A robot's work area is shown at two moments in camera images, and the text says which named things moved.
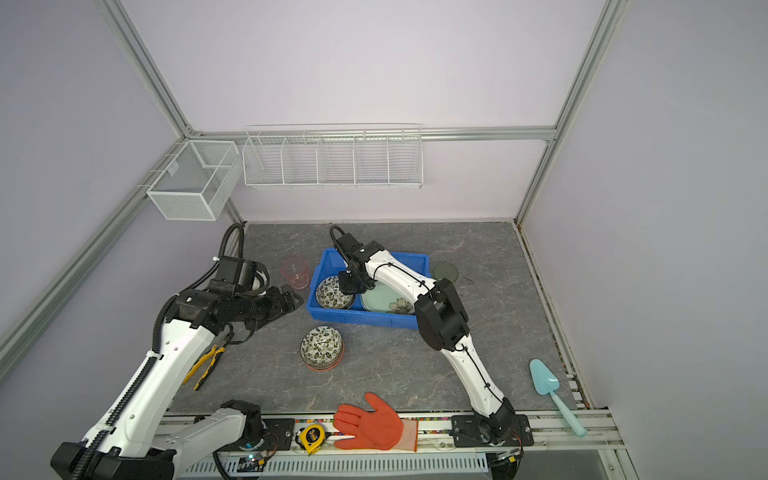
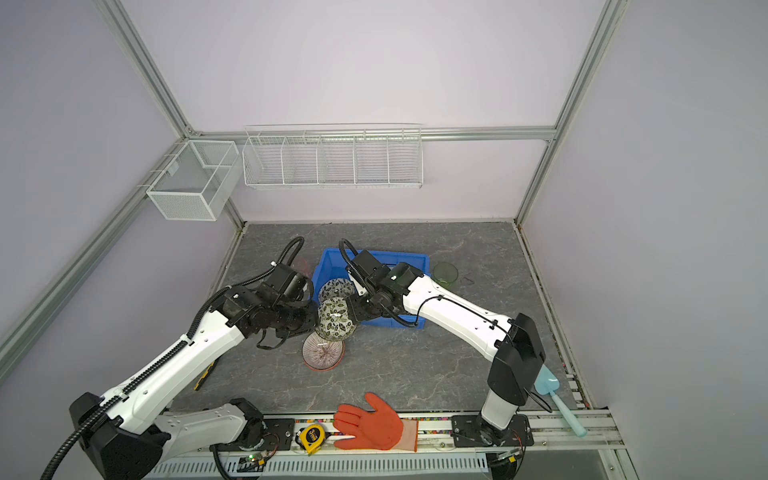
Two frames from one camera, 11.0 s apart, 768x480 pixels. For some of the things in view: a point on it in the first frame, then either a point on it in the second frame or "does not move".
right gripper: [347, 288] -> [356, 307]
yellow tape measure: [311, 437] does not move
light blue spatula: [544, 383] does not move
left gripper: [273, 294] -> [309, 324]
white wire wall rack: [383, 156] does not move
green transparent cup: [446, 270] does not move
